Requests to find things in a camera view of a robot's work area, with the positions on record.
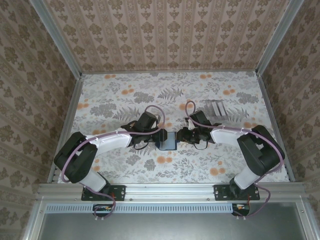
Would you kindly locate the floral table cover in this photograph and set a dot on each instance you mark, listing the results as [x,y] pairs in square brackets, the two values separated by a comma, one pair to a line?
[125,87]

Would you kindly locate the grey metal panel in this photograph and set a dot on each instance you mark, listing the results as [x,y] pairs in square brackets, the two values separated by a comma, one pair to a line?
[170,227]

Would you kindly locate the aluminium frame post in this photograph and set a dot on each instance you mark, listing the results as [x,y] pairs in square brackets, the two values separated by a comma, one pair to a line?
[278,37]
[58,40]

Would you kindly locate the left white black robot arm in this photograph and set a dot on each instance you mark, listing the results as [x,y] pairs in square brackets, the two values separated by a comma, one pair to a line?
[110,142]

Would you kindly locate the aluminium table end rail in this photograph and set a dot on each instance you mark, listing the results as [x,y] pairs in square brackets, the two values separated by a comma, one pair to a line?
[170,72]

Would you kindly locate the aluminium table side rail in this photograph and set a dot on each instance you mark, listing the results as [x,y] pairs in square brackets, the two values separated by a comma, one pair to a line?
[67,125]
[274,125]

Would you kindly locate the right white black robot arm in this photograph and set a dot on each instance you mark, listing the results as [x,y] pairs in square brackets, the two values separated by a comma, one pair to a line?
[225,136]

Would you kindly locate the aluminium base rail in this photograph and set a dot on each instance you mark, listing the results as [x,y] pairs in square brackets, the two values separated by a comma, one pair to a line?
[170,191]

